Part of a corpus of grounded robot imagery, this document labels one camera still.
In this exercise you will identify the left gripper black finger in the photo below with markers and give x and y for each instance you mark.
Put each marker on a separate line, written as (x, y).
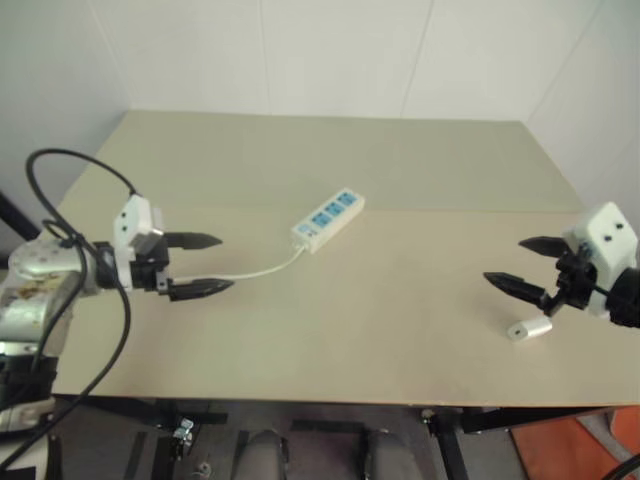
(192, 241)
(205, 287)

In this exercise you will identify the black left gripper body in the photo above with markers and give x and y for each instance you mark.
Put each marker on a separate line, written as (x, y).
(150, 270)

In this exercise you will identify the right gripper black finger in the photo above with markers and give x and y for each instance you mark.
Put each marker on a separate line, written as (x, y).
(545, 246)
(517, 286)

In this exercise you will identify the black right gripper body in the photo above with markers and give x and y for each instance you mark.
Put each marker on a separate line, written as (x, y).
(575, 287)

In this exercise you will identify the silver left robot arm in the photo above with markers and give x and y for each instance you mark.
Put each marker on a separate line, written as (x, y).
(35, 280)

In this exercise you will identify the white plug adapter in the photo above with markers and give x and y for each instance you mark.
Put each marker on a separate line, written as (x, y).
(530, 328)

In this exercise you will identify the white power strip blue sockets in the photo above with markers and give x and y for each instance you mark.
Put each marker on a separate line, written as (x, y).
(327, 218)

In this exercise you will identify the black diagonal bar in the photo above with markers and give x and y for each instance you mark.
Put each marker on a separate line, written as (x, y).
(17, 217)

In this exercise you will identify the silver table clamp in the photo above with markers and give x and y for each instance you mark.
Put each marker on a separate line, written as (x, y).
(182, 431)

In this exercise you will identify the dark grey rounded shape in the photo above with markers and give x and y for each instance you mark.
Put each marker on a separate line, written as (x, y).
(264, 455)

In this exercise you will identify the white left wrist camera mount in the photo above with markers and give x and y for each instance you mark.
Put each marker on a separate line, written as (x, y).
(131, 212)

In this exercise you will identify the black metal table frame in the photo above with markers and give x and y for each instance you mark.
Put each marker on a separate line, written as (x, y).
(452, 450)

